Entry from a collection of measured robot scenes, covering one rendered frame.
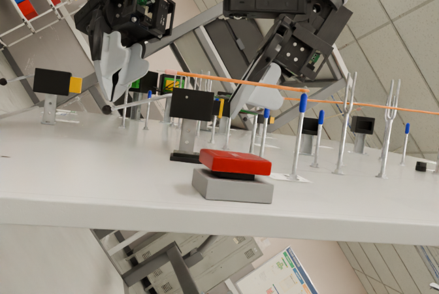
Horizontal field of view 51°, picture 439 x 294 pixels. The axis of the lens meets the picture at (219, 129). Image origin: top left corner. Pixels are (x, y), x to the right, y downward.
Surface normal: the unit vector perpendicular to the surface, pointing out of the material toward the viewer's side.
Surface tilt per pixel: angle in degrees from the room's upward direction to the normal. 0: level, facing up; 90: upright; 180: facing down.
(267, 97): 93
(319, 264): 90
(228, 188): 90
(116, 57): 122
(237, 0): 100
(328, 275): 90
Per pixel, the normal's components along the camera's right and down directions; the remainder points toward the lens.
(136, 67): -0.55, -0.35
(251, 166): 0.26, 0.08
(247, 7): 0.04, 0.05
